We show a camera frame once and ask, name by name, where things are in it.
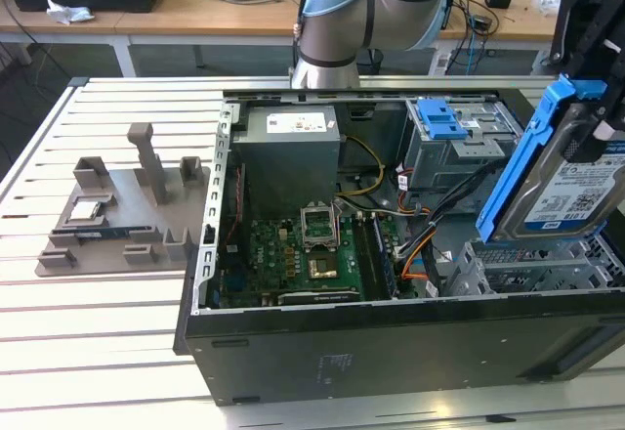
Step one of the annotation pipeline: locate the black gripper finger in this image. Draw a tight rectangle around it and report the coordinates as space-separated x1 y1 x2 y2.
575 0 625 162
550 0 591 67

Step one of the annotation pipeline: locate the hard disk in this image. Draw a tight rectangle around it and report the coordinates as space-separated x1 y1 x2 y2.
476 73 625 245

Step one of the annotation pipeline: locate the blue disk carrier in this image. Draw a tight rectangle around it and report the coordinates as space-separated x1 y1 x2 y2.
417 100 465 142

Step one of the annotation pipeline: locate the silver metal disk bay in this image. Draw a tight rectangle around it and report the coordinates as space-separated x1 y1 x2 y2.
402 99 531 216

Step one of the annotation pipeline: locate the perforated metal disk bay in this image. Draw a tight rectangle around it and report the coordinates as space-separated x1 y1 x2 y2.
458 234 625 298

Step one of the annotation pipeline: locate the wooden desk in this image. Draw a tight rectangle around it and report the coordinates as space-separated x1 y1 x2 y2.
0 0 304 46
438 0 563 43

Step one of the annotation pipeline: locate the black office chair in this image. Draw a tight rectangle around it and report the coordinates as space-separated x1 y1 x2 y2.
531 51 563 79

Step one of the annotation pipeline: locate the black RAM slot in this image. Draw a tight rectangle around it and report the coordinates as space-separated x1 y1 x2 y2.
352 214 375 302
368 214 396 300

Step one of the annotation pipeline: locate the metal socket cover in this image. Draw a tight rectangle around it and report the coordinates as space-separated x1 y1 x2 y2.
299 202 342 251

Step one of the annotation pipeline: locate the grey power supply unit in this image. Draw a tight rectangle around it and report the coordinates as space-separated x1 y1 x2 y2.
231 105 342 219

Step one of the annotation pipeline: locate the black PC case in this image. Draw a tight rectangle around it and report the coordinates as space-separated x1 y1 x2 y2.
173 86 625 407

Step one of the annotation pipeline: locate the CPU socket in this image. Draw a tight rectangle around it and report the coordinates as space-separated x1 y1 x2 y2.
307 253 340 280

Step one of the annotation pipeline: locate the green motherboard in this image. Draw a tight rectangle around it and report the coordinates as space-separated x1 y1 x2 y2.
219 204 395 308

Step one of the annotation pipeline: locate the grey-brown parts rack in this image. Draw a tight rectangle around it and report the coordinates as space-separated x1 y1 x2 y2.
32 123 212 279

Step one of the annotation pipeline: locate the crumpled white paper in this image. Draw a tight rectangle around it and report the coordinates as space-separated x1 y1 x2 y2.
46 0 95 25

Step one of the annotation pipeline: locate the blue RAM stick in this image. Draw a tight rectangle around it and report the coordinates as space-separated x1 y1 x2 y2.
51 227 152 243

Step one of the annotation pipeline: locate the silver CPU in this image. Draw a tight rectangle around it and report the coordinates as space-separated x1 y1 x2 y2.
67 200 104 221

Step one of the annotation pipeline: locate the hanging blue cable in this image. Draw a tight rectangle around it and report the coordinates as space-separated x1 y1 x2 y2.
466 14 479 75

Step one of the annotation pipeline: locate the black wire bundle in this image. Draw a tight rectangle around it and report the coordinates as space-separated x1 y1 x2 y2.
395 160 507 260

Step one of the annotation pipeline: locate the yellow and black wire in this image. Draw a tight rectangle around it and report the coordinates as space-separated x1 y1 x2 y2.
336 134 386 197

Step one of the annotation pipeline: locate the orange wire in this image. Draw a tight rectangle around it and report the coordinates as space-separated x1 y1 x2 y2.
402 241 432 282

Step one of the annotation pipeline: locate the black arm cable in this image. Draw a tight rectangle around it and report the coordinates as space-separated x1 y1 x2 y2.
291 0 314 79

